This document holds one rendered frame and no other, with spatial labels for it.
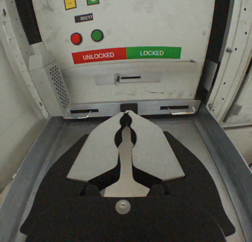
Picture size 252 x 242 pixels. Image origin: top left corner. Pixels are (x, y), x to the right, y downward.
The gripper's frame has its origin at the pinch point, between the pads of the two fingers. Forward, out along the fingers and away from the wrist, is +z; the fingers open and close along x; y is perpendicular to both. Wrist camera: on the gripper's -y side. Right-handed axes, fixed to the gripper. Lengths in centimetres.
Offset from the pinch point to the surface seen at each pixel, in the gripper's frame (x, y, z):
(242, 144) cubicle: 63, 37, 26
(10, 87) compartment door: -36.5, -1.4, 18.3
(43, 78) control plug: -19.7, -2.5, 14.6
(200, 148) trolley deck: 21.8, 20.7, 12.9
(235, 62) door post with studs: 33.0, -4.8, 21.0
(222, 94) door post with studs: 32.3, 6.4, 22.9
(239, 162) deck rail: 27.5, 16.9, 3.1
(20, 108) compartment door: -36.7, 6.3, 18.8
